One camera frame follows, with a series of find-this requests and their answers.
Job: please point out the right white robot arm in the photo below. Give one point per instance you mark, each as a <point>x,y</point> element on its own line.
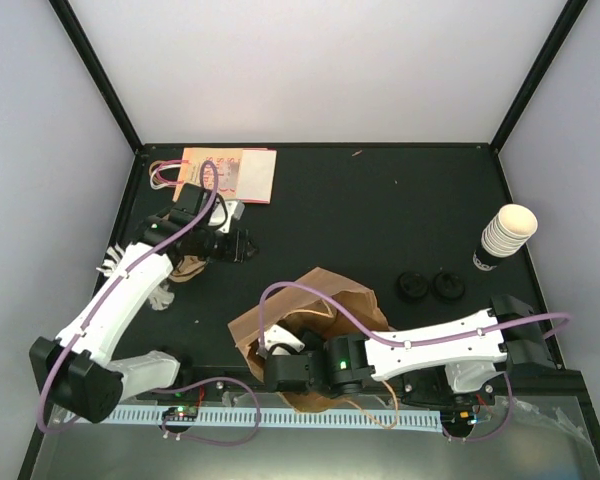
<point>471,351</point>

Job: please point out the white plastic cutlery bundle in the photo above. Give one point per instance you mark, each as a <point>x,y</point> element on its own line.
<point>132,265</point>

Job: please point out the brown paper bag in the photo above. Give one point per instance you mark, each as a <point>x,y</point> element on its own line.
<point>321,301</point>

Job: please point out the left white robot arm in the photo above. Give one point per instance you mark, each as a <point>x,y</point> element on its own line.
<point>76,370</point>

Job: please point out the perforated white metal rail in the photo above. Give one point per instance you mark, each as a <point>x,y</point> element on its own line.
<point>246,417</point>

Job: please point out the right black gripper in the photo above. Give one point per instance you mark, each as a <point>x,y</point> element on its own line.
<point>315,337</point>

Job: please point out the brown pulp cup carrier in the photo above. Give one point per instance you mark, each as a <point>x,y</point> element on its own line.
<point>187,269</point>

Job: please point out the stack of white paper cups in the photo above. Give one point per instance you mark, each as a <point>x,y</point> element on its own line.
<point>509,230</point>

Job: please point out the black coffee cup lid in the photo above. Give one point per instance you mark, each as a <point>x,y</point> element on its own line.
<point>448,287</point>
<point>412,287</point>

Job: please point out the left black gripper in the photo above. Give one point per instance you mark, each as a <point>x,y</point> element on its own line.
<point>236,251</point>

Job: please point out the printed orange paper bag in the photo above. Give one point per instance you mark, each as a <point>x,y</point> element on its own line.
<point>244,174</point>

